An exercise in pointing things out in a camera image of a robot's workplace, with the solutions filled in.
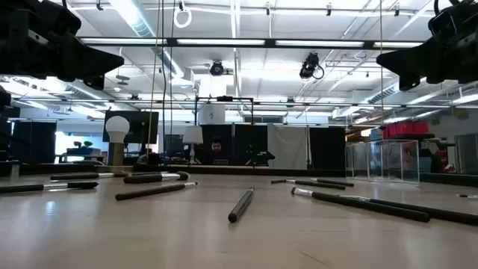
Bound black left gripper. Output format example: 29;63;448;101
0;0;125;91

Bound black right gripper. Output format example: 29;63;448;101
376;0;478;92

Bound clear acrylic organizer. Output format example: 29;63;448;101
345;139;420;185

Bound medium black makeup brush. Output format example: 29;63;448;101
50;170;130;182

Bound thin black makeup brush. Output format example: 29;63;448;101
270;179;347;191
114;181;199;202

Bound large black makeup brush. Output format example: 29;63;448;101
0;181;99;194

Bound silver-ferrule makeup brush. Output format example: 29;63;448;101
291;186;432;223

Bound long black makeup brush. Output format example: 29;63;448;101
338;194;478;226

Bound grey makeup pencil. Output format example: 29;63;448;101
228;186;256;224

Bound red storage bins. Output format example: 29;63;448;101
383;120;431;137

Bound white bulb lamp wooden base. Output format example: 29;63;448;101
95;115;134;173

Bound black partition panel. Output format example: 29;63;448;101
10;120;58;164
308;126;347;172
196;124;268;167

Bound white shade table lamp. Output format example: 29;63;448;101
181;125;205;166

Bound white cylinder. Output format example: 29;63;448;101
197;104;227;126

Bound person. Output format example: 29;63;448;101
208;136;226;161

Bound white backdrop cloth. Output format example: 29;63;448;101
267;123;311;171

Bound black stand device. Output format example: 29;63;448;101
245;150;276;167

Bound black hanging cable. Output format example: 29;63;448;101
160;0;167;165

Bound black wall monitor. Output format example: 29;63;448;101
102;110;160;145

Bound white cable ring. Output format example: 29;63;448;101
173;6;193;29

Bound black metal frame stand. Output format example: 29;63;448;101
193;96;255;126

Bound black aluminium table frame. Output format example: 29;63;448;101
0;161;478;188

